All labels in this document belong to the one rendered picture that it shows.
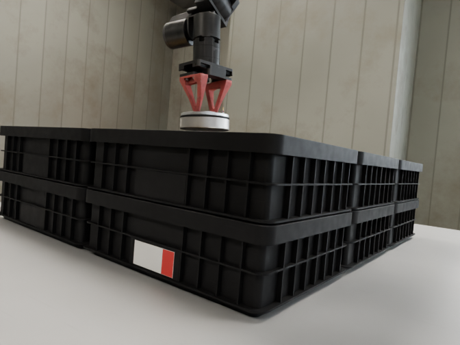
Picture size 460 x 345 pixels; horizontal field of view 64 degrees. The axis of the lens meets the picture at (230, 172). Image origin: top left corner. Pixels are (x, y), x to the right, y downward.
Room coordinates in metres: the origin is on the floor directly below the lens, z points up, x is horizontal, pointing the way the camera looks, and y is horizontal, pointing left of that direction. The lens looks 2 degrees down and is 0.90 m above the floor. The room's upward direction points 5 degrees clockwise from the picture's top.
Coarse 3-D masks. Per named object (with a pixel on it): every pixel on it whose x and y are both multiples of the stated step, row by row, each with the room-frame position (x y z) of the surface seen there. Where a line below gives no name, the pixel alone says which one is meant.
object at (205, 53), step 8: (200, 40) 0.76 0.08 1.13; (208, 40) 0.75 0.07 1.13; (216, 40) 0.77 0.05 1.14; (200, 48) 0.76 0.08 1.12; (208, 48) 0.75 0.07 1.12; (216, 48) 0.76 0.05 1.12; (200, 56) 0.76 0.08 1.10; (208, 56) 0.75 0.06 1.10; (216, 56) 0.76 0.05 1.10; (184, 64) 0.75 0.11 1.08; (192, 64) 0.73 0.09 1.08; (200, 64) 0.72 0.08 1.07; (208, 64) 0.74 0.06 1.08; (216, 64) 0.76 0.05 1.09; (232, 72) 0.79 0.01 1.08
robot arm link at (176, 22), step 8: (200, 0) 0.77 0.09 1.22; (208, 0) 0.76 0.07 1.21; (192, 8) 0.79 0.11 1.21; (200, 8) 0.79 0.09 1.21; (208, 8) 0.78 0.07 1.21; (216, 8) 0.78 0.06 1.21; (176, 16) 0.82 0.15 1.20; (184, 16) 0.81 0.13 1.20; (168, 24) 0.81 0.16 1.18; (176, 24) 0.79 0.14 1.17; (184, 24) 0.78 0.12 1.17; (224, 24) 0.81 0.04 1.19; (168, 32) 0.80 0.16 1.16; (176, 32) 0.79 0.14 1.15; (184, 32) 0.78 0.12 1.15; (168, 40) 0.81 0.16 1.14; (176, 40) 0.80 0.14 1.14; (184, 40) 0.79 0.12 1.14; (176, 48) 0.83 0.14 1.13
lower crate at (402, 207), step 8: (416, 200) 1.10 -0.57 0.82; (400, 208) 0.94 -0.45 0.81; (408, 208) 1.01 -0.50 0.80; (392, 216) 0.93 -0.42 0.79; (400, 216) 0.98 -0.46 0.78; (408, 216) 1.06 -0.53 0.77; (392, 224) 0.93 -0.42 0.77; (400, 224) 0.97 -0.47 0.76; (408, 224) 1.06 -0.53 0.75; (392, 232) 0.94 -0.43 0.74; (400, 232) 1.00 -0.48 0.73; (408, 232) 1.06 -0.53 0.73; (392, 240) 0.95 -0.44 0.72; (400, 240) 0.99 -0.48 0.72
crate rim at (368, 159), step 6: (360, 156) 0.67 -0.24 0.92; (366, 156) 0.69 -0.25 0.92; (372, 156) 0.72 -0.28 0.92; (378, 156) 0.75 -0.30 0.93; (384, 156) 0.78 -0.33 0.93; (360, 162) 0.67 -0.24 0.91; (366, 162) 0.69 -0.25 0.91; (372, 162) 0.72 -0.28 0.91; (378, 162) 0.75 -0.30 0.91; (384, 162) 0.79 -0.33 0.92; (390, 162) 0.83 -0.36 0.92; (396, 162) 0.87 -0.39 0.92; (396, 168) 0.88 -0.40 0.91
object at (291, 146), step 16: (96, 128) 0.65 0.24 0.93; (144, 144) 0.57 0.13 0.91; (160, 144) 0.55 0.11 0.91; (176, 144) 0.53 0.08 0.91; (192, 144) 0.51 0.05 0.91; (208, 144) 0.49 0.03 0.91; (224, 144) 0.47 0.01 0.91; (240, 144) 0.46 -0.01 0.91; (256, 144) 0.44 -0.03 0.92; (272, 144) 0.43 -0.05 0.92; (288, 144) 0.45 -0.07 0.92; (304, 144) 0.48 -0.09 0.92; (320, 144) 0.52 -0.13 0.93; (336, 160) 0.57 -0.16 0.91; (352, 160) 0.63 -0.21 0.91
